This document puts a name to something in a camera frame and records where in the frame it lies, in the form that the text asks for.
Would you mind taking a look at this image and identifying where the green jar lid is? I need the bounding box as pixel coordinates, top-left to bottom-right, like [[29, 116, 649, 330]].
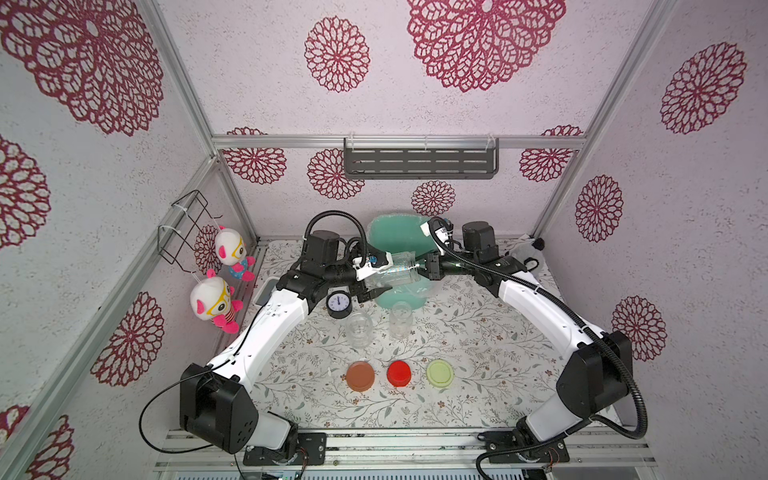
[[425, 359, 454, 389]]

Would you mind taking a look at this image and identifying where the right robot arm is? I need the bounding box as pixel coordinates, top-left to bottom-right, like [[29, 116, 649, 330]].
[[419, 217, 648, 452]]

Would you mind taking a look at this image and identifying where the dark grey wall shelf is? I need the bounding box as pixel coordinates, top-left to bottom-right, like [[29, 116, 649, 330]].
[[342, 138, 499, 180]]

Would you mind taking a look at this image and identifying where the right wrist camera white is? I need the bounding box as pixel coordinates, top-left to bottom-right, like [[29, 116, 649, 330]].
[[420, 217, 451, 255]]

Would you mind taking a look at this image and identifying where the black wire wall rack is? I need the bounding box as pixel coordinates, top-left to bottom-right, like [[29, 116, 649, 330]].
[[156, 190, 223, 277]]

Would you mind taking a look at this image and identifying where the red lid peanut jar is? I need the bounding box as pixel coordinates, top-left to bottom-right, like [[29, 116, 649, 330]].
[[389, 301, 413, 339]]

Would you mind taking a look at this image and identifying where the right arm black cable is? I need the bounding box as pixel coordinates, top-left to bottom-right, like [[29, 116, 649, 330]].
[[427, 217, 649, 480]]

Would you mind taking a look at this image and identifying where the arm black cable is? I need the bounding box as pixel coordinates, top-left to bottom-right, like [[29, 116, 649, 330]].
[[302, 209, 368, 265], [427, 217, 649, 480]]

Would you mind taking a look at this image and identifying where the black alarm clock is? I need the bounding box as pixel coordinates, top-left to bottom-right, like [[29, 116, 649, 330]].
[[326, 290, 353, 320]]

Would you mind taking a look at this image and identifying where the green lid peanut jar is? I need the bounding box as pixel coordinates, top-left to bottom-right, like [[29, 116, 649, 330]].
[[365, 252, 430, 295]]

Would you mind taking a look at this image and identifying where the green trash bin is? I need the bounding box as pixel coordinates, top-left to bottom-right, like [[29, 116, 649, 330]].
[[368, 214, 441, 310]]

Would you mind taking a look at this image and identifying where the brown jar lid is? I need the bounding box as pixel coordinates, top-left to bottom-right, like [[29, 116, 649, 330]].
[[345, 361, 375, 392]]

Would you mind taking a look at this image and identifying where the grey husky plush toy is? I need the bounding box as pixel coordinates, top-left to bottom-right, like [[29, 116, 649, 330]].
[[521, 238, 546, 252]]

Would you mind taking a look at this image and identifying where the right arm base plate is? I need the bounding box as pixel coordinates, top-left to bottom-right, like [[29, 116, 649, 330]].
[[477, 429, 570, 464]]

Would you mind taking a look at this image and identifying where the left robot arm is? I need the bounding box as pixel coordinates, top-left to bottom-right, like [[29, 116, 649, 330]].
[[179, 230, 394, 457]]

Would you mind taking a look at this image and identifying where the glass peanut jar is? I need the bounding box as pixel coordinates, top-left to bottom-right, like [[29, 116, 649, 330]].
[[345, 312, 374, 349]]

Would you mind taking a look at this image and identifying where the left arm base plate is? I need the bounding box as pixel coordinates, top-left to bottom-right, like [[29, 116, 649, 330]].
[[243, 432, 328, 467]]

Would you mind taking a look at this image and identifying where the red jar lid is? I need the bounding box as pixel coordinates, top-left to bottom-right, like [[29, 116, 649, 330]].
[[387, 360, 412, 388]]

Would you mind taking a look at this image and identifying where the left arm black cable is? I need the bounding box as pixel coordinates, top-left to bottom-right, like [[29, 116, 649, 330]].
[[302, 209, 368, 265]]

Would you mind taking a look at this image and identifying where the plush toy red striped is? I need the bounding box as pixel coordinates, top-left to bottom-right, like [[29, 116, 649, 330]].
[[190, 269, 244, 334]]

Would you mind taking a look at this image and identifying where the plush toy blue dotted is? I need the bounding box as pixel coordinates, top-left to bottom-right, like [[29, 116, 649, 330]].
[[214, 227, 255, 282]]

